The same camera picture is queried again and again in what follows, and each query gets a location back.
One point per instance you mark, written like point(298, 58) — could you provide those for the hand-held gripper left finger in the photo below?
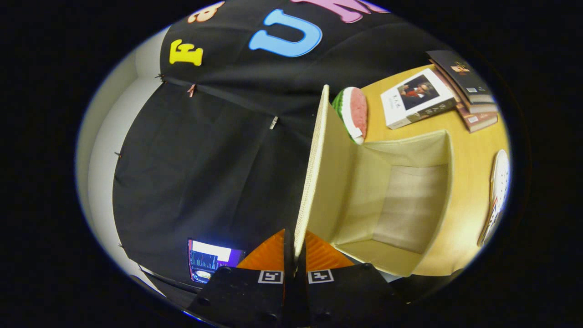
point(246, 296)

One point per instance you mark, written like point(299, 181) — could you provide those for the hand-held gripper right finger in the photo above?
point(346, 296)

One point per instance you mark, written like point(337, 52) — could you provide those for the beige fabric storage box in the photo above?
point(364, 196)

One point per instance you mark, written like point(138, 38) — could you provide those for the white canvas shoe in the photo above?
point(500, 177)

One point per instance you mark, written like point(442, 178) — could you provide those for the small metal clip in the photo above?
point(273, 122)

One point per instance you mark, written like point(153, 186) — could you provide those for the watermelon slice toy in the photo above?
point(355, 111)

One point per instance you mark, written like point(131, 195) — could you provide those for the white portrait cover book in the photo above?
point(410, 98)

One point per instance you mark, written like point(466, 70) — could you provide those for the wooden clothespin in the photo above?
point(191, 89)

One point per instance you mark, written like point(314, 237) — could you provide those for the maroon cover book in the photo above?
point(478, 122)

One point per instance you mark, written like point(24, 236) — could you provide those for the brown spine book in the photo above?
point(483, 108)

